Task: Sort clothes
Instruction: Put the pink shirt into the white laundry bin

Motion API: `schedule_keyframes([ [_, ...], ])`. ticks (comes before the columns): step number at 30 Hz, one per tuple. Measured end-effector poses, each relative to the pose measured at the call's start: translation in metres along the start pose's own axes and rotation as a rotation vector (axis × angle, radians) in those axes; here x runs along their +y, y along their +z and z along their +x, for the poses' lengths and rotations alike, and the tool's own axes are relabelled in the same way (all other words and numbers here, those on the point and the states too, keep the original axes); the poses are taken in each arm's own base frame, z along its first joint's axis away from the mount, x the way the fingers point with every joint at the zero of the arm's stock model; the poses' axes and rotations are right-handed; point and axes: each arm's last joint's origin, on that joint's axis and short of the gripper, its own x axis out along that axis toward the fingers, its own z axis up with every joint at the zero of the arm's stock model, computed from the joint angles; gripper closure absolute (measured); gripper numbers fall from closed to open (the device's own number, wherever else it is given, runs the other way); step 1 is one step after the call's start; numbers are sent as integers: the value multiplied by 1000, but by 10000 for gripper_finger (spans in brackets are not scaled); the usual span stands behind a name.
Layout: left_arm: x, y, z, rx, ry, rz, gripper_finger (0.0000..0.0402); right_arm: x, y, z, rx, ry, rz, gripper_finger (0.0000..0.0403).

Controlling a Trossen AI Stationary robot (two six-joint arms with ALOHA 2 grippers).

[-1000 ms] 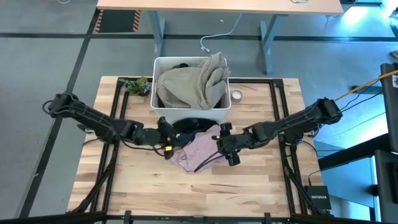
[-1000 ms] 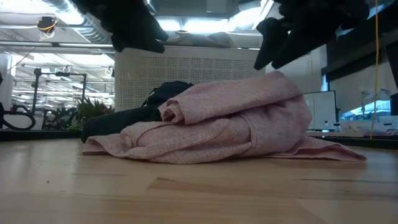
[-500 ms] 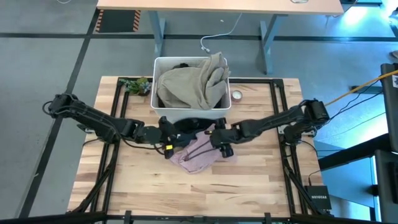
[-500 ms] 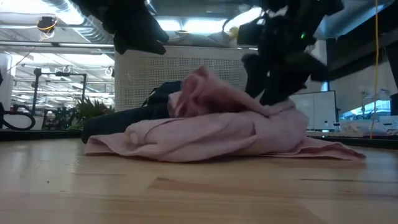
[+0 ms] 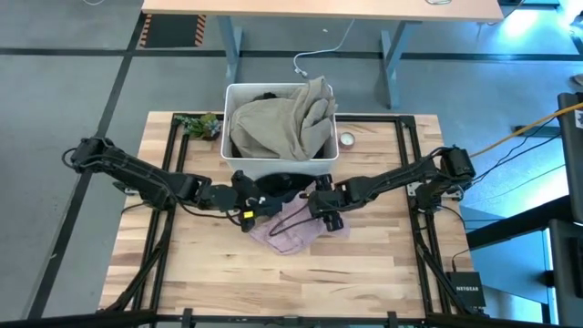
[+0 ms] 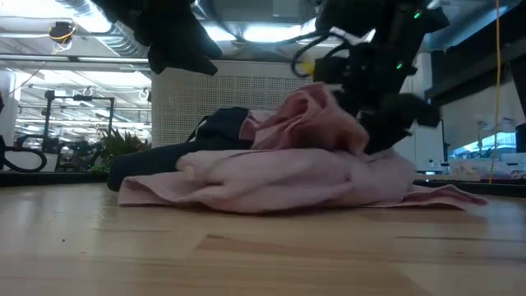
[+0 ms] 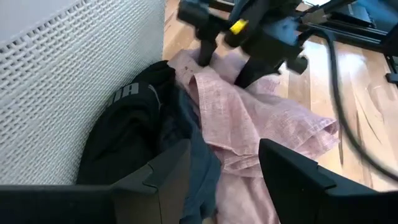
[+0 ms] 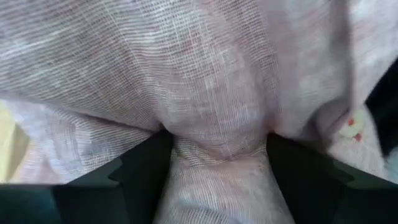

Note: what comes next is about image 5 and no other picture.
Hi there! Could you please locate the black Netgear router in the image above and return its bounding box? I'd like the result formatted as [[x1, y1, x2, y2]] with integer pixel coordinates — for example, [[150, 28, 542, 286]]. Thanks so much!
[[445, 272, 486, 307]]

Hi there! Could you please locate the black garment with white print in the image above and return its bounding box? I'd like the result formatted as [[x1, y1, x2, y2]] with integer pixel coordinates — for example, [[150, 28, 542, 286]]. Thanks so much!
[[252, 171, 320, 218]]

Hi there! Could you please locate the white woven plastic laundry basket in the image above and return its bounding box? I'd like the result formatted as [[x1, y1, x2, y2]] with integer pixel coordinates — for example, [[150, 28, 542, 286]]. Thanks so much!
[[220, 81, 341, 181]]

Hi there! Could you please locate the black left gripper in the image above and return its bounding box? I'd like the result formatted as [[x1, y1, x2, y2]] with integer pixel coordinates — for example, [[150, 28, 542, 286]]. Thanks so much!
[[209, 170, 265, 233]]

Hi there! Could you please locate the black cabinet with white sticker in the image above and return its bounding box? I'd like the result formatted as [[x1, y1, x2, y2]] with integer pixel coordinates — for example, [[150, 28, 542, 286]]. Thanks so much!
[[556, 92, 583, 224]]

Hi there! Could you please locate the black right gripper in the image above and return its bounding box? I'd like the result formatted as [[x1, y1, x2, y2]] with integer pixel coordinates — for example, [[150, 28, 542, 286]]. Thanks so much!
[[307, 174, 350, 232]]

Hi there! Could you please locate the white cable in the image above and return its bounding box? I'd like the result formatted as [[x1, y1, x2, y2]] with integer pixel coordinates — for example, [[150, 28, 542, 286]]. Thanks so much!
[[293, 17, 356, 77]]

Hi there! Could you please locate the plain black garment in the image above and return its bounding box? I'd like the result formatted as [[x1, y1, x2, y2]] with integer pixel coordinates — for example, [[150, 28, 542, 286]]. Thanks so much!
[[230, 92, 327, 159]]

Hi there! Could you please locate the cream beige garment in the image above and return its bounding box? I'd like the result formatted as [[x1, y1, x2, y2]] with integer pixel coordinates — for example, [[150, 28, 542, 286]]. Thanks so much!
[[229, 76, 339, 161]]

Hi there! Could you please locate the black mat with hazard stripes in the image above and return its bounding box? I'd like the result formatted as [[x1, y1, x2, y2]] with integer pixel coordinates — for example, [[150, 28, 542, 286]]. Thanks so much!
[[138, 13, 207, 49]]

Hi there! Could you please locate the wooden desk with grey legs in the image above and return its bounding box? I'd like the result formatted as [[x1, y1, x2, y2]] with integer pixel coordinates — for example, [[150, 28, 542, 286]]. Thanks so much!
[[140, 0, 505, 110]]

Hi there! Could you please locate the pink shirt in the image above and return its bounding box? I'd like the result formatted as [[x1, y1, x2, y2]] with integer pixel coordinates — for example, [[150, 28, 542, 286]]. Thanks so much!
[[248, 181, 352, 256]]

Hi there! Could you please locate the small potted green plant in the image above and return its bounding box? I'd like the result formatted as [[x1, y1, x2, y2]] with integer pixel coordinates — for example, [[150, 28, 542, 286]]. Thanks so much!
[[174, 112, 223, 141]]

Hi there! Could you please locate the thin black cable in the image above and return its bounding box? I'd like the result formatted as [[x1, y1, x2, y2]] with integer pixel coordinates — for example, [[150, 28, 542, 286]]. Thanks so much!
[[473, 132, 562, 183]]

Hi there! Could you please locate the black diagonal beam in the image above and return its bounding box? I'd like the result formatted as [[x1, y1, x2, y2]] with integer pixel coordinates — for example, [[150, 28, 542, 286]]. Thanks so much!
[[464, 194, 573, 251]]

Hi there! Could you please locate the yellow cable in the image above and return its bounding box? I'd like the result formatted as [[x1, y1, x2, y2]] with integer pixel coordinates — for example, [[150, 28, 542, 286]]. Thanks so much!
[[468, 102, 583, 159]]

